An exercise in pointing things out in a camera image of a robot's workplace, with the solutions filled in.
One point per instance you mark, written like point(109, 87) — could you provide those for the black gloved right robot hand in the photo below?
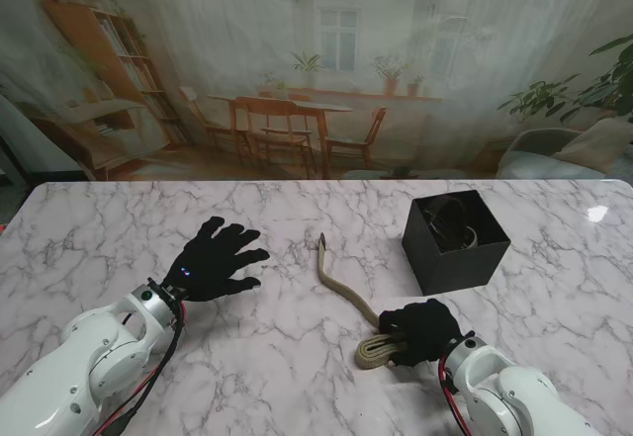
point(425, 329)

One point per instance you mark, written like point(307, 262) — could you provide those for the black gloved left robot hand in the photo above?
point(217, 263)

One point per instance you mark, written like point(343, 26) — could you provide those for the black square storage box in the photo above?
point(465, 270)

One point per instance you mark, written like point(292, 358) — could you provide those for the beige braided belt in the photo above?
point(341, 290)
point(472, 238)

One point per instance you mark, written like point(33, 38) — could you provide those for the black woven belt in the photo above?
point(447, 223)

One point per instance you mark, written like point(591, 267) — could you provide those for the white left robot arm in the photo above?
point(84, 362)

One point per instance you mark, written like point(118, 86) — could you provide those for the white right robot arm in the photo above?
point(514, 391)

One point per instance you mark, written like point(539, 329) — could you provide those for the printed room scene backdrop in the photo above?
point(316, 60)

